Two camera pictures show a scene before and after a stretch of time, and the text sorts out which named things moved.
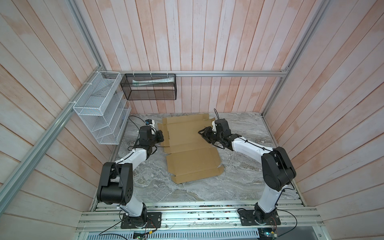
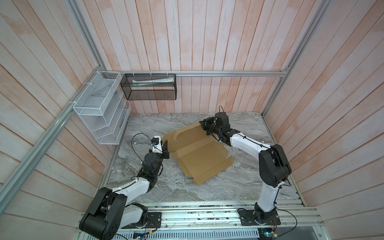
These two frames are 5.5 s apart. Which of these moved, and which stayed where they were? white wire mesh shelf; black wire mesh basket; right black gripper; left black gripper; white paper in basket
Moved: left black gripper; right black gripper
Stayed: white wire mesh shelf; white paper in basket; black wire mesh basket
